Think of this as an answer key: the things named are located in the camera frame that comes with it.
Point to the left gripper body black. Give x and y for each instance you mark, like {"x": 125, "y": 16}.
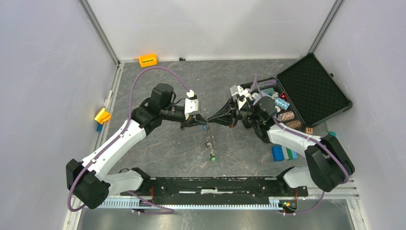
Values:
{"x": 189, "y": 118}

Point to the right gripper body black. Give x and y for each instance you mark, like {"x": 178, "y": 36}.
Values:
{"x": 246, "y": 113}

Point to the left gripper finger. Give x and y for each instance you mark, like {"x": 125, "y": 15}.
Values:
{"x": 200, "y": 119}
{"x": 187, "y": 124}

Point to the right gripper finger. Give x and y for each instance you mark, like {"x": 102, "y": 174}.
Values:
{"x": 223, "y": 114}
{"x": 224, "y": 120}

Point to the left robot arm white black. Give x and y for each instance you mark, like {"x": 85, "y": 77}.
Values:
{"x": 88, "y": 181}

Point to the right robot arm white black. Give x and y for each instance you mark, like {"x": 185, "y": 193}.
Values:
{"x": 328, "y": 165}

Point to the blue green white block stack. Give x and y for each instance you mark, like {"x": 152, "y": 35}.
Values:
{"x": 281, "y": 153}

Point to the black poker chip case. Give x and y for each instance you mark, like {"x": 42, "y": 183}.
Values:
{"x": 310, "y": 91}

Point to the small wooden letter cube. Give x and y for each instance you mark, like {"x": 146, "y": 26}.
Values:
{"x": 309, "y": 130}

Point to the orange box at back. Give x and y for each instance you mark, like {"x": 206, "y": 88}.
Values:
{"x": 148, "y": 60}

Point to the yellow orange block at left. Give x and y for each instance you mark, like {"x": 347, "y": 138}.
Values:
{"x": 102, "y": 116}

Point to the small blue block at left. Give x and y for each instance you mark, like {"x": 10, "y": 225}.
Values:
{"x": 99, "y": 128}

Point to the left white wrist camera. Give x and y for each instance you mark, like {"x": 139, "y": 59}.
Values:
{"x": 192, "y": 105}

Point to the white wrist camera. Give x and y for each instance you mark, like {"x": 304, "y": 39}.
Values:
{"x": 239, "y": 94}
{"x": 192, "y": 105}

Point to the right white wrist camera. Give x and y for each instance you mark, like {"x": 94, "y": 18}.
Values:
{"x": 239, "y": 94}

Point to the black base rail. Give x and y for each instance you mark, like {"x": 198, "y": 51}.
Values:
{"x": 251, "y": 190}

